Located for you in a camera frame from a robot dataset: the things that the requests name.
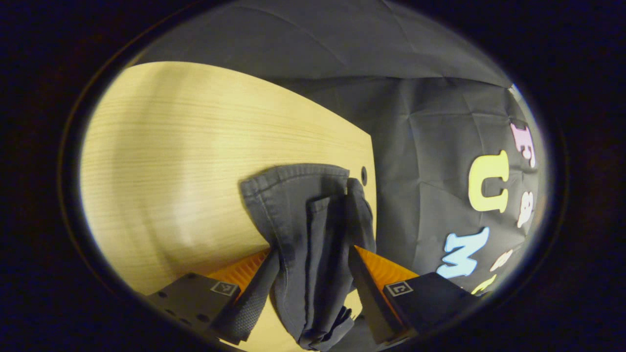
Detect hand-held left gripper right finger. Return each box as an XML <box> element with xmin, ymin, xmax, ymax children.
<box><xmin>348</xmin><ymin>244</ymin><xmax>482</xmax><ymax>345</ymax></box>

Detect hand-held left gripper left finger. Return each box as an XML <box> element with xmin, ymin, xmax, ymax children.
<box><xmin>146</xmin><ymin>248</ymin><xmax>280</xmax><ymax>345</ymax></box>

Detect dark grey jeans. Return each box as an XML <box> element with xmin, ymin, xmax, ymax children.
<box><xmin>240</xmin><ymin>164</ymin><xmax>377</xmax><ymax>352</ymax></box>

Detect black backdrop cloth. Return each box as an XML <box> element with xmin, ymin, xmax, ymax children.
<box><xmin>139</xmin><ymin>0</ymin><xmax>548</xmax><ymax>296</ymax></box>

